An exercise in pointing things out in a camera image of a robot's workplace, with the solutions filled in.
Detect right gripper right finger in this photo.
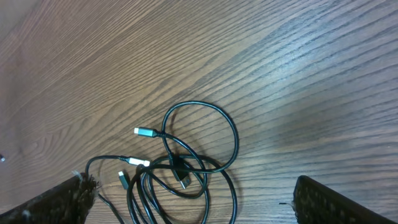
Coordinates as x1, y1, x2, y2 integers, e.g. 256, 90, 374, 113
293, 175, 395, 224

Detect black cable small plugs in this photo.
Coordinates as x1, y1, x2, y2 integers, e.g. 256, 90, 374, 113
119, 154, 211, 223

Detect black cable silver plugs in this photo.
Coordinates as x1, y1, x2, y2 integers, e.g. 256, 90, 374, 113
84, 100, 240, 224

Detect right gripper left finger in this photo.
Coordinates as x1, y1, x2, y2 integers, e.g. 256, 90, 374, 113
1, 173, 98, 224

